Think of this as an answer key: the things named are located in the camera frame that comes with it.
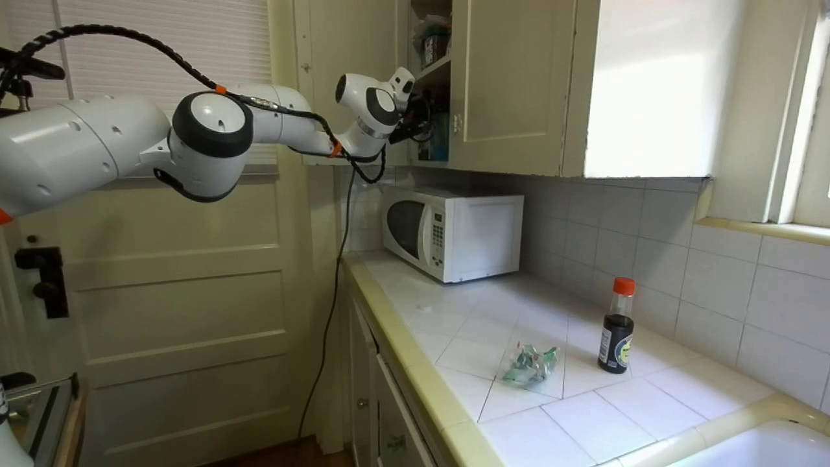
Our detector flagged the packets on cabinet shelf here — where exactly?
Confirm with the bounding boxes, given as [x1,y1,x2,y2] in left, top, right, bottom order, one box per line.
[418,112,451,162]

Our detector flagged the jar in cabinet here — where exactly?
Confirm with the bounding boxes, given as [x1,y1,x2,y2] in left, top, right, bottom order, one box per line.
[415,16,452,68]

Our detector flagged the open cream cabinet door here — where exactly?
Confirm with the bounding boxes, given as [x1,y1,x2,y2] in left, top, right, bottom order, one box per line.
[293,0,411,167]

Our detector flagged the closed cream cabinet door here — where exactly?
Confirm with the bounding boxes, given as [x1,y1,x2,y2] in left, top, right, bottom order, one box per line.
[449,0,579,176]

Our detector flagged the microwave door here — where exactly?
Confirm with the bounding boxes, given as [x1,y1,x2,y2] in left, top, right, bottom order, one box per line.
[383,195,430,267]

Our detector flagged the white microwave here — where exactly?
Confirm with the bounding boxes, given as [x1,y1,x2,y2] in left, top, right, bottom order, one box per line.
[381,187,525,284]

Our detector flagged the white window blind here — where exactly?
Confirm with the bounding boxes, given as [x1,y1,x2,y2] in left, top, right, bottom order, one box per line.
[0,0,278,167]

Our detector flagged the crumpled clear plastic bag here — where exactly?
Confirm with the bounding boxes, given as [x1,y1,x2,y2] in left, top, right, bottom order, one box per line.
[497,342,562,390]

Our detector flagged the soy sauce bottle red cap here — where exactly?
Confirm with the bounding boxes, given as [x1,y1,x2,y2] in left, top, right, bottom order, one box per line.
[597,277,637,375]

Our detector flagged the cream panelled room door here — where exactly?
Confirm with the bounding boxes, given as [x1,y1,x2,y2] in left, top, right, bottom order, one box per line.
[16,170,348,467]

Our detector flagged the cream drawer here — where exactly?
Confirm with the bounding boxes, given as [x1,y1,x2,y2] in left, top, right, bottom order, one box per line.
[373,353,442,467]

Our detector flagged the window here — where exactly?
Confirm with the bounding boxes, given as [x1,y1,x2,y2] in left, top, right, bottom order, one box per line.
[765,0,830,229]

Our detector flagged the black door lock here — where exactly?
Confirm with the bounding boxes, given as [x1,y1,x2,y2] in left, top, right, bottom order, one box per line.
[14,246,70,320]

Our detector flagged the white sink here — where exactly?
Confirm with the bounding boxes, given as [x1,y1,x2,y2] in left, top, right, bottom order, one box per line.
[661,418,830,467]

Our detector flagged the black cable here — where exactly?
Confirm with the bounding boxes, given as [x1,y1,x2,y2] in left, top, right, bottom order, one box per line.
[296,165,359,443]

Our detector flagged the cream wall cabinet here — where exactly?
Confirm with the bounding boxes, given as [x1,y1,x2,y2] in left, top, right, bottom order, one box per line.
[292,0,748,180]

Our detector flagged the camera on mount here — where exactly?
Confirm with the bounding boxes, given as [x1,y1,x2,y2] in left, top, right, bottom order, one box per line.
[0,47,67,119]

